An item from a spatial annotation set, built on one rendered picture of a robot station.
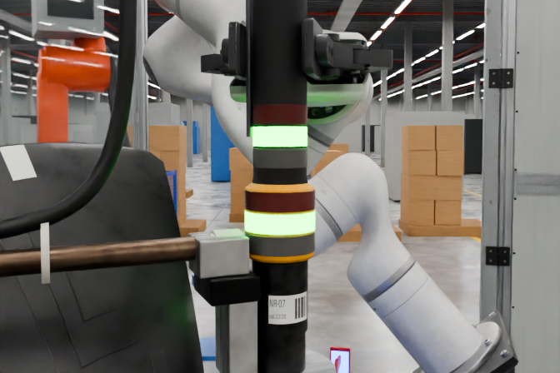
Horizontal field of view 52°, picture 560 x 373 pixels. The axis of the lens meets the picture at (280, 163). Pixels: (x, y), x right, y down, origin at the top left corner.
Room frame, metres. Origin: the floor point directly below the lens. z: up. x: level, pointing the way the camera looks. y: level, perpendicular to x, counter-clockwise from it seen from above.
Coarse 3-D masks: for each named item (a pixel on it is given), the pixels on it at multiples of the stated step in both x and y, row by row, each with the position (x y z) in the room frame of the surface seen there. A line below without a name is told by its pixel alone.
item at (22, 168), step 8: (8, 152) 0.41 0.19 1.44; (16, 152) 0.41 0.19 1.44; (24, 152) 0.42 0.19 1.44; (8, 160) 0.41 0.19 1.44; (16, 160) 0.41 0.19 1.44; (24, 160) 0.41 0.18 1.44; (8, 168) 0.40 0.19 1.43; (16, 168) 0.40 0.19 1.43; (24, 168) 0.41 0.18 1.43; (32, 168) 0.41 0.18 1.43; (16, 176) 0.40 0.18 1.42; (24, 176) 0.40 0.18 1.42; (32, 176) 0.40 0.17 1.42
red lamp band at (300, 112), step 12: (252, 108) 0.35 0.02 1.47; (264, 108) 0.34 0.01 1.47; (276, 108) 0.34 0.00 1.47; (288, 108) 0.34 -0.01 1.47; (300, 108) 0.34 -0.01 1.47; (252, 120) 0.35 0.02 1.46; (264, 120) 0.34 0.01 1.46; (276, 120) 0.34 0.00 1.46; (288, 120) 0.34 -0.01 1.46; (300, 120) 0.34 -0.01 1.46
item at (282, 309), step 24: (264, 264) 0.34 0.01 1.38; (288, 264) 0.34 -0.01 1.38; (264, 288) 0.34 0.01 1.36; (288, 288) 0.34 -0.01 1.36; (264, 312) 0.34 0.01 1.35; (288, 312) 0.34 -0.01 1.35; (264, 336) 0.34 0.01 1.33; (288, 336) 0.34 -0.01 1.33; (264, 360) 0.34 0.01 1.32; (288, 360) 0.34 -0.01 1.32
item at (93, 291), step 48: (48, 144) 0.43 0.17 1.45; (96, 144) 0.46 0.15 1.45; (0, 192) 0.39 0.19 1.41; (48, 192) 0.40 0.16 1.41; (144, 192) 0.44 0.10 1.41; (0, 240) 0.36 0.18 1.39; (96, 240) 0.39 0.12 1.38; (0, 288) 0.35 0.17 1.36; (48, 288) 0.35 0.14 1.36; (96, 288) 0.36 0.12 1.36; (144, 288) 0.37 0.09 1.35; (0, 336) 0.33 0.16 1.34; (48, 336) 0.34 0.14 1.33; (96, 336) 0.34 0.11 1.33; (144, 336) 0.35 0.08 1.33; (192, 336) 0.36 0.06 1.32
